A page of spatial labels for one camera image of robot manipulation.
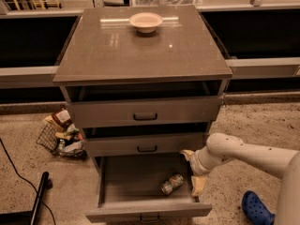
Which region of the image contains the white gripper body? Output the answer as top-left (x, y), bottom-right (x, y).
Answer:
top-left (189, 147), bottom-right (216, 175)

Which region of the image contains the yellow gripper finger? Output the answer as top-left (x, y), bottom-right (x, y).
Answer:
top-left (191, 176), bottom-right (207, 197)
top-left (180, 150), bottom-right (195, 161)

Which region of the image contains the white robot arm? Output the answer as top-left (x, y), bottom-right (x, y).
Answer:
top-left (181, 133), bottom-right (300, 225)

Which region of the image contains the grey top drawer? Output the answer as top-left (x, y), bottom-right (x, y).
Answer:
top-left (67, 97), bottom-right (222, 128)

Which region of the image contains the grey drawer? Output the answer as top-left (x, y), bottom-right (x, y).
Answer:
top-left (83, 132), bottom-right (204, 157)
top-left (67, 97), bottom-right (222, 128)
top-left (86, 153), bottom-right (212, 223)

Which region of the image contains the grey bottom drawer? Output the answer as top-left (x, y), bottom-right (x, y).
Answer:
top-left (86, 153), bottom-right (212, 223)

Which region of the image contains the grey middle drawer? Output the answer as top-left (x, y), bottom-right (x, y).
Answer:
top-left (83, 132), bottom-right (204, 157)

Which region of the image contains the grey drawer cabinet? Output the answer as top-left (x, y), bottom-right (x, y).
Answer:
top-left (52, 5), bottom-right (233, 225)

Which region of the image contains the blue croc shoe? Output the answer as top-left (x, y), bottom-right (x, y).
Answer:
top-left (242, 190), bottom-right (275, 225)

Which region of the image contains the white ceramic bowl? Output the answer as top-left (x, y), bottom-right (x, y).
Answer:
top-left (129, 12), bottom-right (163, 34)

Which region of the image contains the black bar stand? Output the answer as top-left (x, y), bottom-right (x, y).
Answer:
top-left (0, 172), bottom-right (52, 225)

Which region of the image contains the wire basket of snacks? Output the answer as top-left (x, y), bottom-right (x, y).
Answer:
top-left (37, 109), bottom-right (87, 160)

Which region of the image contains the black floor cable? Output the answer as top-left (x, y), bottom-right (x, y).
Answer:
top-left (0, 136), bottom-right (57, 225)

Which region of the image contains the grey horizontal rail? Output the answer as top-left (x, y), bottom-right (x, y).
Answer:
top-left (0, 57), bottom-right (300, 89)

